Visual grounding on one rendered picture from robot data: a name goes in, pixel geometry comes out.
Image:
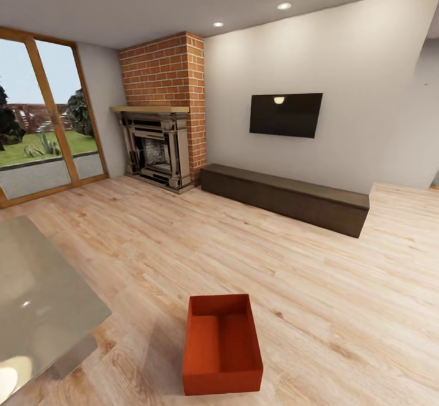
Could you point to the storage box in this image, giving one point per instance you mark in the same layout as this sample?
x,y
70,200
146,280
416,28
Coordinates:
x,y
221,351

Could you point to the door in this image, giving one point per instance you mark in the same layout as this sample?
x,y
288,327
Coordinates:
x,y
49,142

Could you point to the wood fireplace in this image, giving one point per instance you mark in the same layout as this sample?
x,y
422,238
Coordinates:
x,y
157,149

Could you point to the coffee table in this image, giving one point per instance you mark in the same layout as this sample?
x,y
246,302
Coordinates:
x,y
47,310

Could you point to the wall mounted tv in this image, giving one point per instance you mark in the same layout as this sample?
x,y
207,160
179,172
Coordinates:
x,y
294,115

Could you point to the cabinet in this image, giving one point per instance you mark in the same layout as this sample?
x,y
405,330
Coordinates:
x,y
333,208

